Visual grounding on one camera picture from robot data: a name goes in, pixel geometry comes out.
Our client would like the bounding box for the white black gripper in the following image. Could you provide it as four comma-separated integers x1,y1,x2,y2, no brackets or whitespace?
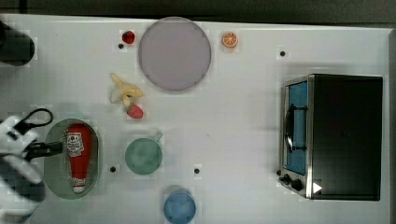
0,116,63,161

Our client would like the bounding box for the grey round plate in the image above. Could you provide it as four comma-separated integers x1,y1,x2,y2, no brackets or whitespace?
138,17,211,91

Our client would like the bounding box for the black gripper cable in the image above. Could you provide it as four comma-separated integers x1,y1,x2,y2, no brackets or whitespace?
13,107,54,135

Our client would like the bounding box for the black pot top left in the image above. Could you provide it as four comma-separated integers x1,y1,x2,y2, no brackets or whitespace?
0,21,35,66

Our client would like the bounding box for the plush peeled banana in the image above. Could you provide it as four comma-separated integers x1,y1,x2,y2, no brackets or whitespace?
109,73,143,107

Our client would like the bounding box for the plush strawberry near plate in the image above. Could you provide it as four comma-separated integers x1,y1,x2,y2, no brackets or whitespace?
121,31,135,44

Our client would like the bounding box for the red plush ketchup bottle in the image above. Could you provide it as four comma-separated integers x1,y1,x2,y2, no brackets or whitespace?
66,124,92,193

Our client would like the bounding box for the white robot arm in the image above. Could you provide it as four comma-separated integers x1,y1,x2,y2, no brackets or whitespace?
0,116,63,224

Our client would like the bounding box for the orange slice toy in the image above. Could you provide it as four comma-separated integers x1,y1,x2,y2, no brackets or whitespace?
221,32,238,49

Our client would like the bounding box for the green cup with handle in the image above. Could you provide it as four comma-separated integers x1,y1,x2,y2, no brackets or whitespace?
124,133,163,175

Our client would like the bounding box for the plush strawberry near banana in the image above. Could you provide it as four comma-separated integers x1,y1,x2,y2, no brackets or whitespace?
127,105,144,119

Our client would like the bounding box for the silver toaster oven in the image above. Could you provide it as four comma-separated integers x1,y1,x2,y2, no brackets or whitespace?
276,74,383,202

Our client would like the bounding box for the blue cup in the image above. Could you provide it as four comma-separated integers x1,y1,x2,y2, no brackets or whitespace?
163,189,197,224

